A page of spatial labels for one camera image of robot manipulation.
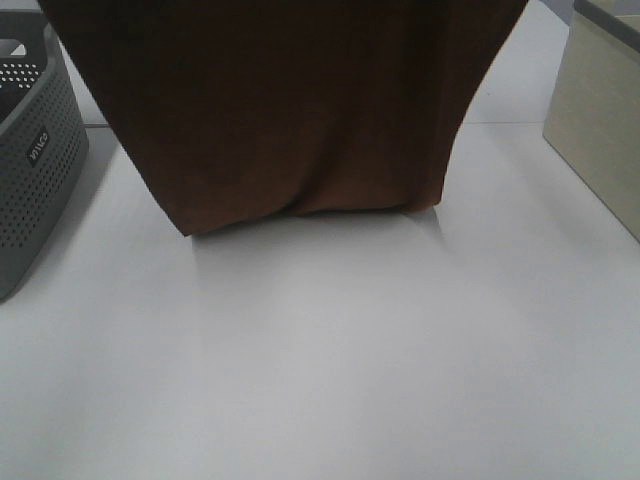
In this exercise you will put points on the brown towel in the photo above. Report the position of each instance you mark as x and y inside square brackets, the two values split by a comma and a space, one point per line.
[232, 111]

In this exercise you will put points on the grey perforated plastic basket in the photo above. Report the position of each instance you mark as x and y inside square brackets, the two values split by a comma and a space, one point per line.
[44, 144]

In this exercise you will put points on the beige storage box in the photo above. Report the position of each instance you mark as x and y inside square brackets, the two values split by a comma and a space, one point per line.
[593, 118]

